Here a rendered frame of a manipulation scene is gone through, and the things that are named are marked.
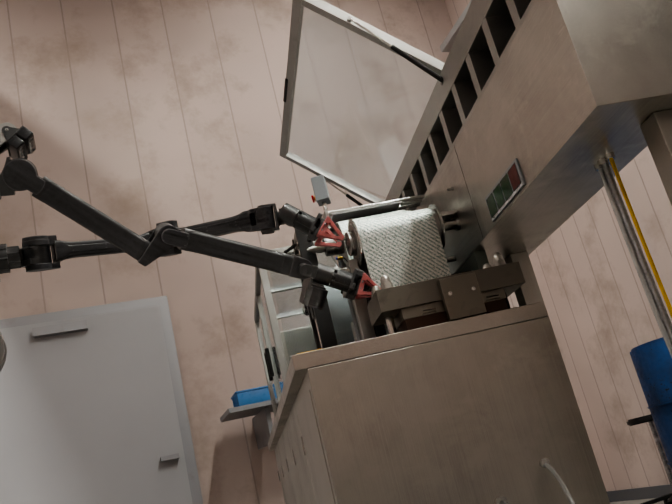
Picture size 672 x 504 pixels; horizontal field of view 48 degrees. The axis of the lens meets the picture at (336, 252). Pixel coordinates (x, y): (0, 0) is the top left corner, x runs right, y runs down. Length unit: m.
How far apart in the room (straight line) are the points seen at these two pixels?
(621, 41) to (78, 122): 5.02
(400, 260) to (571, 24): 0.89
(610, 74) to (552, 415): 0.82
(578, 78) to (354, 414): 0.89
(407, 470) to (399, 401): 0.16
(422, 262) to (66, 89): 4.53
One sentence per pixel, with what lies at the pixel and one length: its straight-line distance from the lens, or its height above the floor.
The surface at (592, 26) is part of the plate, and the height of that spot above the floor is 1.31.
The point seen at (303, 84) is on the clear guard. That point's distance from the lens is 2.80.
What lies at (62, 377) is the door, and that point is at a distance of 5.44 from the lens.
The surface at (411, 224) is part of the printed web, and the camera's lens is 2.25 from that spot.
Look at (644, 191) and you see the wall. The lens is 5.54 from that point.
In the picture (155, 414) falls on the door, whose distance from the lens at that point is 5.39.
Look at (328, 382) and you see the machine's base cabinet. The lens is 1.82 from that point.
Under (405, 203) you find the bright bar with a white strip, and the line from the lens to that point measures 2.64.
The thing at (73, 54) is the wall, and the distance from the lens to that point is 6.52.
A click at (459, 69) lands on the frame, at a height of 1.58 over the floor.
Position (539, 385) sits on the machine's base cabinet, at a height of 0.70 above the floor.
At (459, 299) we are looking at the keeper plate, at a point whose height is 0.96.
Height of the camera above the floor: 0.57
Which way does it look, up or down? 17 degrees up
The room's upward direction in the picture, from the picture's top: 14 degrees counter-clockwise
